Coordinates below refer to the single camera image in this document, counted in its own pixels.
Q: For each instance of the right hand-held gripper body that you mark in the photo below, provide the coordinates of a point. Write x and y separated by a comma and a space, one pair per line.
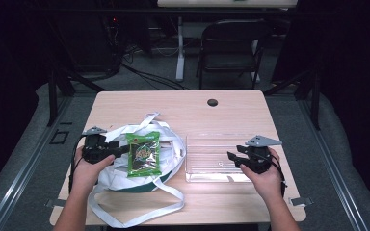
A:
257, 157

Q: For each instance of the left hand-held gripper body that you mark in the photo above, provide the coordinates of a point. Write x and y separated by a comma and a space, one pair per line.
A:
93, 150

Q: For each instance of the green snack packet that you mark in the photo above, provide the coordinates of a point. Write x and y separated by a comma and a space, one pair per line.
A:
143, 154

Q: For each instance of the clear plastic tray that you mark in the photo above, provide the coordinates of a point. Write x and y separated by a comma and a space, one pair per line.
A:
207, 157

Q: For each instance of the white tote bag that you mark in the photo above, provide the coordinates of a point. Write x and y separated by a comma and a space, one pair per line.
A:
170, 150

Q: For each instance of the person's left hand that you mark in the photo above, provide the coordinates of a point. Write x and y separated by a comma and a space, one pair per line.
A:
88, 174

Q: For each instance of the person's right hand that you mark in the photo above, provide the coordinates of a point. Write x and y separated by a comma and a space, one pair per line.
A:
265, 183

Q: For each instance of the black metal stand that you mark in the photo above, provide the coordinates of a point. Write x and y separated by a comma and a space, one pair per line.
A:
52, 96
316, 102

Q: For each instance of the black folding chair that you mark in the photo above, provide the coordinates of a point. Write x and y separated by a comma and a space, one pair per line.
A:
231, 48

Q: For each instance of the white table leg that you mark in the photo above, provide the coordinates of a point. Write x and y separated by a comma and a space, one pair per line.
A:
180, 54

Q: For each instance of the light background table top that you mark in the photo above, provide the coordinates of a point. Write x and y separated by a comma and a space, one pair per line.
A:
224, 3

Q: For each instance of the aluminium floor rail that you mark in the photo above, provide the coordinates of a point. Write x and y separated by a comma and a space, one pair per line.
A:
25, 173
334, 173

